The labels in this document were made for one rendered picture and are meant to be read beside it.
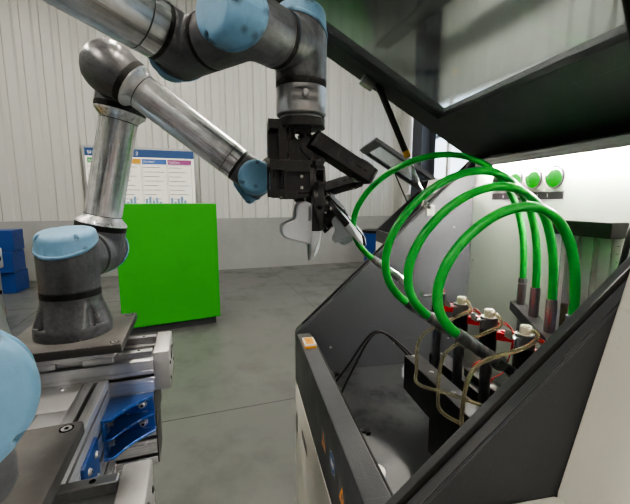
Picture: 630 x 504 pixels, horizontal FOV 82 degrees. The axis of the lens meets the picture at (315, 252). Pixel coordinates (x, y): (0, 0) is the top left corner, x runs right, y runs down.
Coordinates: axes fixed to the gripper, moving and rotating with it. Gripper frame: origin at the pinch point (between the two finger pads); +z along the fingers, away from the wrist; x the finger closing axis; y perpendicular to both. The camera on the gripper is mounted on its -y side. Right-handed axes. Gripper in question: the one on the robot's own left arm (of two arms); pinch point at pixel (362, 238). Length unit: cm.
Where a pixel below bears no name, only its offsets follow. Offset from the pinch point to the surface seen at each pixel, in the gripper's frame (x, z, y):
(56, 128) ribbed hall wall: -261, -559, 311
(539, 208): 24.2, 20.5, -24.9
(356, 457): 26.8, 33.0, 17.5
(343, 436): 23.2, 30.0, 19.4
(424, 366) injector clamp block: -0.3, 30.2, 6.9
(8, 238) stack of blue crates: -206, -405, 421
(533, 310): -1.8, 33.4, -17.0
